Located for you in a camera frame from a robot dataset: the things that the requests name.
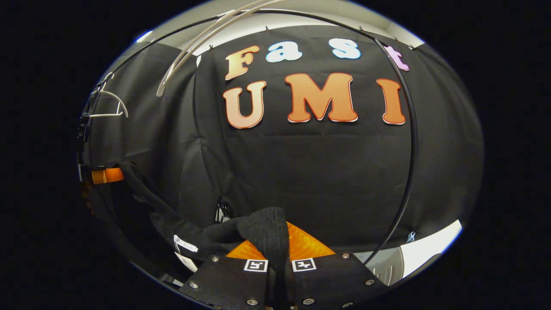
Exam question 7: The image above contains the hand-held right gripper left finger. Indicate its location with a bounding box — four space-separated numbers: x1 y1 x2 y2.
179 239 269 310

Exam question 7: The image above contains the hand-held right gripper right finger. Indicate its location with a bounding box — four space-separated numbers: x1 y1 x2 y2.
286 222 389 310

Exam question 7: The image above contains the black knit garment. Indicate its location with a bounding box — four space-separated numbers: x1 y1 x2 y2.
93 160 297 304

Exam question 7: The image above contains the empty white clothes hanger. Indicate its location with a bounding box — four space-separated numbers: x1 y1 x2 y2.
88 71 130 119

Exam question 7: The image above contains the black clothes rack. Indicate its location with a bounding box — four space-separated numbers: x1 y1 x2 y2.
84 9 420 265

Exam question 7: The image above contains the white paper hang tag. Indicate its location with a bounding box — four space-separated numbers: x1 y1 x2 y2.
173 235 199 273

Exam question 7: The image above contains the black folding stand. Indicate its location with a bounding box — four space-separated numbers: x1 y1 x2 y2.
215 198 231 224

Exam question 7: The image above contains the black backdrop cloth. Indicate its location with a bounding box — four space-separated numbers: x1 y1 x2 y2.
82 26 485 276

